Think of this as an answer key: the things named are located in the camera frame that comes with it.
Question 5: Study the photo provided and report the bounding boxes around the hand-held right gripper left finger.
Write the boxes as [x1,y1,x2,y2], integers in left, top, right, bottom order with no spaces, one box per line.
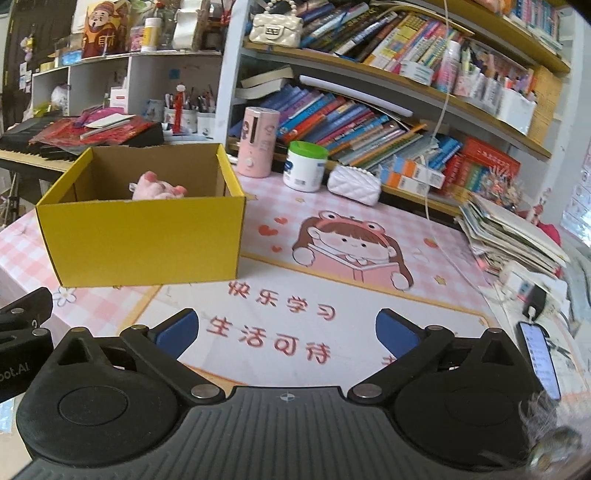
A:
[44,309,227,407]

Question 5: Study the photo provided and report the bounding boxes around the pink cylindrical humidifier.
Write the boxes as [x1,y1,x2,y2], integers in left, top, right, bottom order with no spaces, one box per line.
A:
[237,106,281,178]

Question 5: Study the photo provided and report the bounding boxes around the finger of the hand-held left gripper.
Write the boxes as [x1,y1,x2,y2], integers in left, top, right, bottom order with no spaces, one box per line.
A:
[0,287,54,333]

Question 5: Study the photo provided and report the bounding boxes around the white cubby shelf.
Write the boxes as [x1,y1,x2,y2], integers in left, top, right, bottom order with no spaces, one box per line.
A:
[30,51,222,139]

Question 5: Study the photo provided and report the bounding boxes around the white box red label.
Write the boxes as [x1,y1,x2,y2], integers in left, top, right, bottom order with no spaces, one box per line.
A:
[109,85,130,114]

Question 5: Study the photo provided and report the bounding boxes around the cream quilted handbag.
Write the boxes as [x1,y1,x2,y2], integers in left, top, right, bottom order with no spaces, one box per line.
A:
[249,0,304,47]

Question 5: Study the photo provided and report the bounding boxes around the white power strip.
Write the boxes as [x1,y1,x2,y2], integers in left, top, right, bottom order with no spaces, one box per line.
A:
[499,261,568,319]

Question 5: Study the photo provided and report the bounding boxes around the red book box set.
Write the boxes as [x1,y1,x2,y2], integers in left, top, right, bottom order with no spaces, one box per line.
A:
[443,136,522,204]

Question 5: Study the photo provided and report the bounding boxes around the white desk organizer with pens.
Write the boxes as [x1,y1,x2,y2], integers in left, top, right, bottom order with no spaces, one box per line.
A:
[455,39,539,137]

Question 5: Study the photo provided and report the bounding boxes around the white shelf post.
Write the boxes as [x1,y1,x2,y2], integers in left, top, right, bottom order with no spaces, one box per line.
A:
[215,0,252,148]

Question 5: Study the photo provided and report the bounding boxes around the black smartphone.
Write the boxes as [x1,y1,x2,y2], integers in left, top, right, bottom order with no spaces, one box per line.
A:
[517,320,563,401]

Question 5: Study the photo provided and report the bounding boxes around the lying thick books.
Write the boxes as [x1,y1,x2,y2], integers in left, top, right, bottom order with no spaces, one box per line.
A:
[235,65,296,100]

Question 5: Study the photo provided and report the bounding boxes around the pink checked printed tablecloth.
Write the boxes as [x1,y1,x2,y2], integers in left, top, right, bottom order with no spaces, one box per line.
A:
[0,171,591,402]

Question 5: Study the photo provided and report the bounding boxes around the white quilted pouch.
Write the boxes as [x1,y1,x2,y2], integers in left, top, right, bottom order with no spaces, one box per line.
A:
[327,165,382,206]

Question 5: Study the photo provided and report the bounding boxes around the row of blue books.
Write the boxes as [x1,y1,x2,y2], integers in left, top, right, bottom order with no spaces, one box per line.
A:
[272,83,462,171]

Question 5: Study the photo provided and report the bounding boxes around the row of colourful thin books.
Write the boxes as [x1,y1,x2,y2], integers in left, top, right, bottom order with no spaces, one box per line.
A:
[300,0,462,77]

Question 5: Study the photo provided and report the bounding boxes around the orange white slim boxes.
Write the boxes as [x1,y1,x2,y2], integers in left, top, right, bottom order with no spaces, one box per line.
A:
[379,157,446,192]

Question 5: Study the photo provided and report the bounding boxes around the white bottle yellow label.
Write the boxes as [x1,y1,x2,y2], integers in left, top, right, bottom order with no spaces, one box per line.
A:
[141,17,161,52]

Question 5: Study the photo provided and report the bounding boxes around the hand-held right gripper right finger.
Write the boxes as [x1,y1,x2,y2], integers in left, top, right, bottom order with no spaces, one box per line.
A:
[346,308,527,406]

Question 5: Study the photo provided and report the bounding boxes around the rolled white paper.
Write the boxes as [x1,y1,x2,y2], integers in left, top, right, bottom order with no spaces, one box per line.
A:
[298,74,414,118]

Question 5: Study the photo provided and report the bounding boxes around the white jar green lid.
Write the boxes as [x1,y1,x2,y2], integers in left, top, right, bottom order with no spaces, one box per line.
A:
[283,141,329,193]

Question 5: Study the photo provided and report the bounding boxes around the red ornament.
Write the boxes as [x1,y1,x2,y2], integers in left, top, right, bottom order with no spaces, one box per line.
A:
[529,189,561,247]

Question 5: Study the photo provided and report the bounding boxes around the white curved ornament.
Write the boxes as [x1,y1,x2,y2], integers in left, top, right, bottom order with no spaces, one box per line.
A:
[173,9,213,51]

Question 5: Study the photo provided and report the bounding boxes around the fortune god paper box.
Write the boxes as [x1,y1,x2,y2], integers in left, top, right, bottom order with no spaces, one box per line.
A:
[81,0,134,60]

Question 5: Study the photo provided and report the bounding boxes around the dark wooden door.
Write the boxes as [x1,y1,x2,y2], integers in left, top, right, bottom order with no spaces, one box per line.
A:
[0,0,84,134]

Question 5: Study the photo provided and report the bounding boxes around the red hanging tassel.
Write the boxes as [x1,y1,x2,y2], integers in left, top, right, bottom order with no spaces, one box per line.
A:
[173,83,186,132]

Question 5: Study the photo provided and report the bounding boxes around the black electronic keyboard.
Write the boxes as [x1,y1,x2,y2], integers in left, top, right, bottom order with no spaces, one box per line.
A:
[0,115,164,174]

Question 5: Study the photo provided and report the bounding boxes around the stack of red papers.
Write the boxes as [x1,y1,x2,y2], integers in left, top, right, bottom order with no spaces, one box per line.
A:
[30,113,153,151]

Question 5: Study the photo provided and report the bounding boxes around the stack of newspapers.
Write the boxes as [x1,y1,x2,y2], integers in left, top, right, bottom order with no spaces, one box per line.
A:
[457,194,571,278]

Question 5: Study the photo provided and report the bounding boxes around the grey fluffy cuff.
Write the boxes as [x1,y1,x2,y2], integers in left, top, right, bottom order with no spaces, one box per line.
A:
[519,390,585,469]

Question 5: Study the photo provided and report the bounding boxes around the white cable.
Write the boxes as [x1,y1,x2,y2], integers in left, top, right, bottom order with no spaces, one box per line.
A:
[422,0,452,222]

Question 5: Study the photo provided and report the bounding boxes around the yellow cardboard box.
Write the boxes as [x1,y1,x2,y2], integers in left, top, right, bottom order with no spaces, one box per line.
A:
[36,143,247,288]

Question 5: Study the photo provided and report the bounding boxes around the white plastic bag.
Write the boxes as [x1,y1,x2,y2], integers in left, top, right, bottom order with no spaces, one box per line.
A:
[50,83,70,116]

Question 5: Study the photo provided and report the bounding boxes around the pink plush pig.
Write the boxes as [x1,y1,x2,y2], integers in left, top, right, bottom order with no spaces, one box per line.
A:
[129,171,188,200]

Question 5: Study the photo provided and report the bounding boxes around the pink white booklet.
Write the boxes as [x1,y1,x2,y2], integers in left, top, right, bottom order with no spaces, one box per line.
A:
[79,113,137,139]

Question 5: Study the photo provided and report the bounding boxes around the black plug adapter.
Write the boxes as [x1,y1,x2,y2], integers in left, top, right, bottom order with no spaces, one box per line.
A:
[522,284,548,319]

